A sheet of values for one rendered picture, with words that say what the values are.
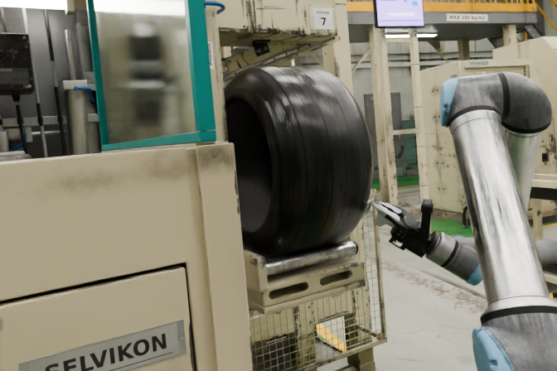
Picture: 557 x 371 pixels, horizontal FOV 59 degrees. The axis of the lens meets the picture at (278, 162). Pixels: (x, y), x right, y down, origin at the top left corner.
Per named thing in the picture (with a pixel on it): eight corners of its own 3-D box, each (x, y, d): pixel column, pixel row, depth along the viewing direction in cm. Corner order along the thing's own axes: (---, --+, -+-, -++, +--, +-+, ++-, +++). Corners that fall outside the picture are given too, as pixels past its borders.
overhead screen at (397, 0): (377, 27, 524) (373, -26, 521) (375, 28, 529) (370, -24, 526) (424, 26, 544) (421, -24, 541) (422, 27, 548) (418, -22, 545)
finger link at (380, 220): (362, 219, 146) (389, 235, 146) (372, 204, 143) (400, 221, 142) (364, 214, 149) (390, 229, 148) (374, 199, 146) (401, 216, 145)
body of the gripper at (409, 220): (385, 240, 146) (422, 262, 145) (401, 220, 141) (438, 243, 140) (389, 227, 152) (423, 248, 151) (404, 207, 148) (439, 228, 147)
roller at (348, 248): (256, 259, 138) (251, 266, 142) (261, 274, 136) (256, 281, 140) (355, 238, 156) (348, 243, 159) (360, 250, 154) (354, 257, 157)
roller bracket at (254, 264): (259, 294, 133) (256, 258, 132) (205, 267, 168) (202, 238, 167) (270, 291, 135) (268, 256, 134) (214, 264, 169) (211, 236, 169)
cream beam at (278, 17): (191, 31, 162) (186, -15, 161) (167, 46, 184) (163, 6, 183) (340, 36, 192) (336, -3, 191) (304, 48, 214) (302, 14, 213)
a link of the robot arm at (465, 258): (470, 281, 150) (478, 293, 141) (434, 259, 151) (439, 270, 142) (488, 256, 149) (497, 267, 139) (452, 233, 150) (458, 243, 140)
